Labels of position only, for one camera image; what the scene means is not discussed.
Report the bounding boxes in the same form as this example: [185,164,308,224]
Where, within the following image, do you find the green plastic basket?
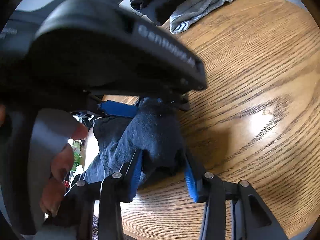
[71,141,83,173]

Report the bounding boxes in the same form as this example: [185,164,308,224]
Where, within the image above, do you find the grey ribbed knit garment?
[169,0,242,35]

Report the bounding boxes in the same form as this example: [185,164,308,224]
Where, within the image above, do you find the black folded garment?
[129,0,227,27]

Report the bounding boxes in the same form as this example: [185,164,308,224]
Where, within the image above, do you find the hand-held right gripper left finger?
[44,150,144,240]

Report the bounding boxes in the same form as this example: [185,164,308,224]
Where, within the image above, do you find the person's left hand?
[40,124,88,217]

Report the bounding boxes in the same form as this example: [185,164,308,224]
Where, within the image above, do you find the dark navy sweatpants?
[71,97,187,203]

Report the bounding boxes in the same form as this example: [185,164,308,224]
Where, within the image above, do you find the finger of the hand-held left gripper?
[156,91,190,112]
[97,99,140,118]

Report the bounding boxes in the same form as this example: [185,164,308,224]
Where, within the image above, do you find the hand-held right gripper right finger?
[184,152,290,240]

